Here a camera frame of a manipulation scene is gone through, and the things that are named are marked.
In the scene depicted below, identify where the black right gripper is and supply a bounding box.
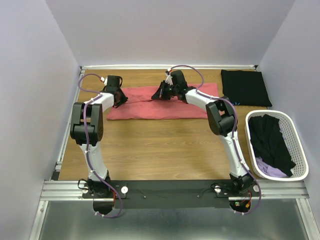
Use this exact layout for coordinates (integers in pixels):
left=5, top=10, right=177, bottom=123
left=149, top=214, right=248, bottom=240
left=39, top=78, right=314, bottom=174
left=150, top=81, right=177, bottom=102

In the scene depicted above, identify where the pink t-shirt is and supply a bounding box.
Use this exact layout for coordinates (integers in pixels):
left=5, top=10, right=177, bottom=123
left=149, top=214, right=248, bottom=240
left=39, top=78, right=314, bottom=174
left=106, top=86, right=208, bottom=121

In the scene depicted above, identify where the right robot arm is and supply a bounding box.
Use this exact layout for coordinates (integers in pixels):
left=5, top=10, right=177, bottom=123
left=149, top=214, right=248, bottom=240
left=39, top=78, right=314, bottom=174
left=151, top=68, right=255, bottom=196

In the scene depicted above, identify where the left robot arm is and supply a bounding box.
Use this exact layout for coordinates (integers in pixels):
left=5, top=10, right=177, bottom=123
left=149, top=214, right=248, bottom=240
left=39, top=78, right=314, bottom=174
left=70, top=73, right=128, bottom=198

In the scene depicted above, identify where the folded black t-shirt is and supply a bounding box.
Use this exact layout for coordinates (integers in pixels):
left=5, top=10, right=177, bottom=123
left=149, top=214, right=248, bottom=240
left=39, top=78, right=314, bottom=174
left=220, top=69, right=272, bottom=107

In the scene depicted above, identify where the black t-shirt in basket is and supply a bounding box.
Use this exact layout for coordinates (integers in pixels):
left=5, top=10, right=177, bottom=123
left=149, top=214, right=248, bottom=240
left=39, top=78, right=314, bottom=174
left=248, top=114, right=296, bottom=177

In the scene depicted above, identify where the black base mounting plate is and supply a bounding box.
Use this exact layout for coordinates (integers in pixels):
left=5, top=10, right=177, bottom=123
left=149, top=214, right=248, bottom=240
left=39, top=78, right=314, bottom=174
left=79, top=180, right=261, bottom=214

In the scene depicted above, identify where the lavender t-shirt in basket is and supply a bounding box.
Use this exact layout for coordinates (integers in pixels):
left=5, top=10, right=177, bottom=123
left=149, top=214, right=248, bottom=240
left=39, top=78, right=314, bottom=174
left=254, top=122, right=291, bottom=179

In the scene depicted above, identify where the white plastic laundry basket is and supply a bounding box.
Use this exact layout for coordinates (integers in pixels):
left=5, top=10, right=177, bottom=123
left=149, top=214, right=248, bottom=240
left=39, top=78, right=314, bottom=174
left=244, top=109, right=309, bottom=182

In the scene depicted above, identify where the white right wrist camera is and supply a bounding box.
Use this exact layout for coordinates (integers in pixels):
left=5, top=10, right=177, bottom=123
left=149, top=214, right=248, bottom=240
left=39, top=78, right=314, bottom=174
left=165, top=73, right=173, bottom=85

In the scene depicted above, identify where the white table edge rail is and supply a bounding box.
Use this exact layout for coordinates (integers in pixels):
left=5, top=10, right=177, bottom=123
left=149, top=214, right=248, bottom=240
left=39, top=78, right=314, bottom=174
left=80, top=64, right=256, bottom=70

